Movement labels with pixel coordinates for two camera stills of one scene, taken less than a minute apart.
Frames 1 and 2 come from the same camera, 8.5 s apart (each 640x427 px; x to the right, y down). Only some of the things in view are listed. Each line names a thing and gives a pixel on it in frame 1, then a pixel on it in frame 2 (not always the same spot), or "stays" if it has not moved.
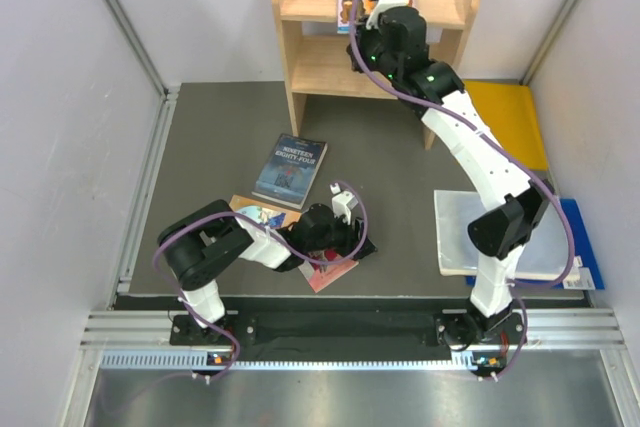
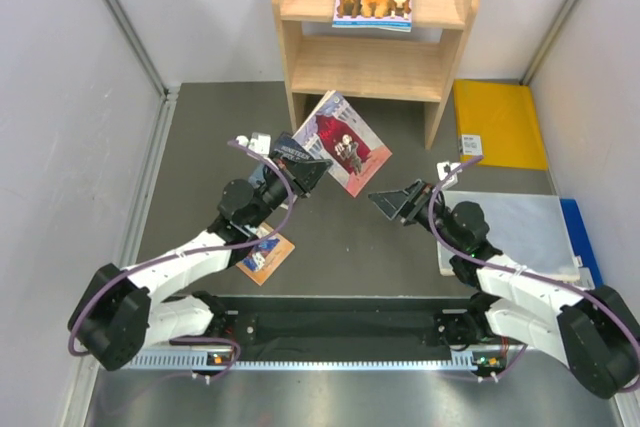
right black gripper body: [369, 42] -> [419, 210]
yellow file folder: [508, 111] stays
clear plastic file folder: [546, 252] stays
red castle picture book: [321, 275] -> [333, 132]
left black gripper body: [339, 238] -> [273, 192]
